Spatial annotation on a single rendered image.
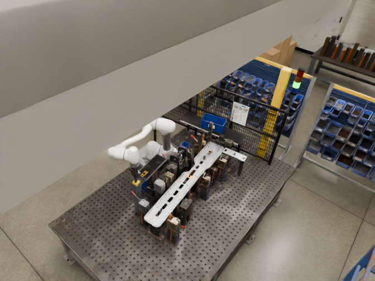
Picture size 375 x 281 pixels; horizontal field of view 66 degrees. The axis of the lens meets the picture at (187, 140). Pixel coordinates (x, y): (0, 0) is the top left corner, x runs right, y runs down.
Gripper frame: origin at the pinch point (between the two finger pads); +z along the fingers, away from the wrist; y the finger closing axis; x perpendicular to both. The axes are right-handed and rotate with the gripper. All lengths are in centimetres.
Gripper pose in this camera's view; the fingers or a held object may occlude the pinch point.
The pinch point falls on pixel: (135, 179)
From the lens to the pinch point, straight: 291.5
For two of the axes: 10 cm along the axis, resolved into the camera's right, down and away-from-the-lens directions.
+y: 8.5, 3.8, -3.7
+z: -0.6, 7.6, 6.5
